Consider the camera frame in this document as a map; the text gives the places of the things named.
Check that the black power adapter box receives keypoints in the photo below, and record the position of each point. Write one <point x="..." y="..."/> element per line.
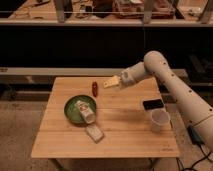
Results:
<point x="195" y="138"/>

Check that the white plastic cup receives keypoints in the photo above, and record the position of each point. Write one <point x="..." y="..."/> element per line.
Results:
<point x="159" y="120"/>

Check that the small white box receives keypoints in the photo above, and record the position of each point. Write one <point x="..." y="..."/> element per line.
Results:
<point x="95" y="133"/>

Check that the green ceramic bowl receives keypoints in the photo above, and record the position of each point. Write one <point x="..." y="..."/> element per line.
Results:
<point x="72" y="113"/>

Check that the grey metal shelf rack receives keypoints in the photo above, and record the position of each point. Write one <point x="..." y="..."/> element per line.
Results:
<point x="33" y="42"/>

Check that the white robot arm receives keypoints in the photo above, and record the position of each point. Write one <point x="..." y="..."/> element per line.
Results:
<point x="190" y="104"/>

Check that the wooden table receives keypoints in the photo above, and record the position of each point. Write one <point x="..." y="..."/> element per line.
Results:
<point x="120" y="116"/>

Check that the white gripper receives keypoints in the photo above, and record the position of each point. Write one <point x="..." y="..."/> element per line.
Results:
<point x="125" y="80"/>

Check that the black smartphone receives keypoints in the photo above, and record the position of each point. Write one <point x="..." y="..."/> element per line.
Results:
<point x="153" y="104"/>

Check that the red small bottle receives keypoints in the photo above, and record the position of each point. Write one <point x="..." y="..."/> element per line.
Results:
<point x="95" y="89"/>

